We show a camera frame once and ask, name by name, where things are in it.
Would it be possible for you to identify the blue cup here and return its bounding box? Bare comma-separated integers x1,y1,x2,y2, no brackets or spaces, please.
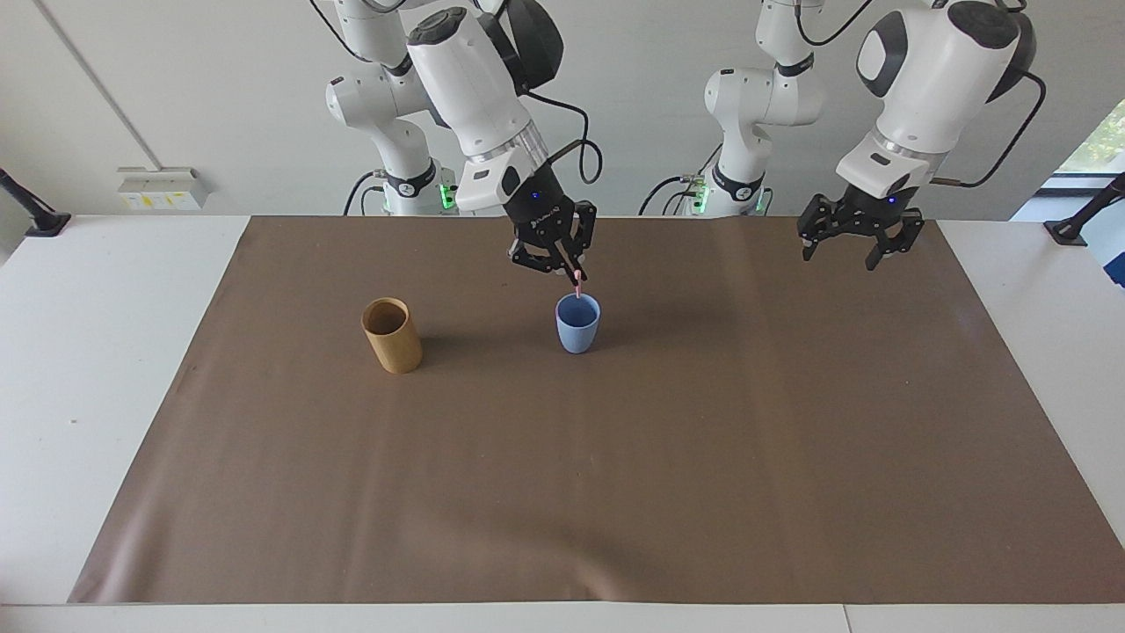
555,292,603,355

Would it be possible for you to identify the black cable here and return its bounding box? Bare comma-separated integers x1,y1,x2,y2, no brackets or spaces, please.
794,0,875,48
638,174,707,217
524,88,605,187
929,69,1049,190
342,170,388,217
308,0,374,67

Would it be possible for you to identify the window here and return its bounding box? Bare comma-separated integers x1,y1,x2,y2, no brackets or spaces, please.
1050,95,1125,178

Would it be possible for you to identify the black stand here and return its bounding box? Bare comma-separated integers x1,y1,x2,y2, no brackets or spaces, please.
1043,172,1125,248
0,168,73,239

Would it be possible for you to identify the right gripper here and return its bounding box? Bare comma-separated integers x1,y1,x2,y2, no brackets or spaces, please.
502,160,599,284

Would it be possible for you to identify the brown wooden cup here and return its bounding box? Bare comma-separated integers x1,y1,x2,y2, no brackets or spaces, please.
360,297,425,375

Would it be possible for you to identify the white wall socket box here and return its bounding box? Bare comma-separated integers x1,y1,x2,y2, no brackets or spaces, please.
116,166,212,213

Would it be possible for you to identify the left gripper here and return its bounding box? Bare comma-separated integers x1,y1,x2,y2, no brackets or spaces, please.
796,183,926,273

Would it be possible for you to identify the white wall conduit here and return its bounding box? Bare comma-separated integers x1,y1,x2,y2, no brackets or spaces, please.
33,0,166,171

